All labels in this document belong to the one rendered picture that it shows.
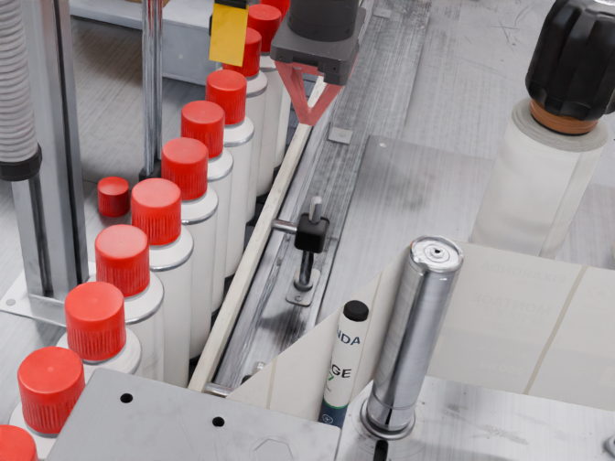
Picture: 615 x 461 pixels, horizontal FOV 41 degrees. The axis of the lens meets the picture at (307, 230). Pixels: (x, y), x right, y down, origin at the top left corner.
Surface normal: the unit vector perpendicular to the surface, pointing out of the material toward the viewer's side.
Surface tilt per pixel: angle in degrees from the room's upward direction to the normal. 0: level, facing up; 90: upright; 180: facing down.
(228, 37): 83
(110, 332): 90
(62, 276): 90
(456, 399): 0
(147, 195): 2
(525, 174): 87
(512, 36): 0
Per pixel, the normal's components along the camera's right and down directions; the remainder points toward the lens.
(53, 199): -0.21, 0.62
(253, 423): 0.12, -0.75
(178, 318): 0.69, 0.53
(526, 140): -0.79, 0.36
